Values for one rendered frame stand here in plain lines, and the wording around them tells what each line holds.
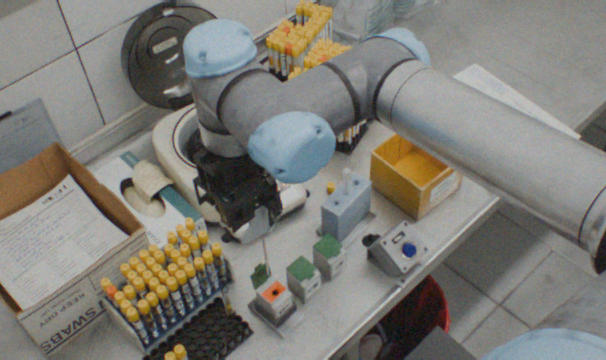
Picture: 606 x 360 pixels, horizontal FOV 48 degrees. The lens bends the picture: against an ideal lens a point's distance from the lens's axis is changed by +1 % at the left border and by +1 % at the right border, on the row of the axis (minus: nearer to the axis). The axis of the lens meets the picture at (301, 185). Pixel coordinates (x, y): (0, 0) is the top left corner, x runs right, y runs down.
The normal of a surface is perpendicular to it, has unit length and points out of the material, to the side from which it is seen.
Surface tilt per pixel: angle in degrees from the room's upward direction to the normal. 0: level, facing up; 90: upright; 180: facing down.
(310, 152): 90
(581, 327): 32
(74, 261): 2
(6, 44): 90
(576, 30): 0
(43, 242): 0
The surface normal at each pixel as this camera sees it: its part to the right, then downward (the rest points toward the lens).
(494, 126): -0.48, -0.48
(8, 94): 0.69, 0.54
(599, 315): -0.34, -0.86
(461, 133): -0.72, -0.11
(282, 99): 0.02, -0.62
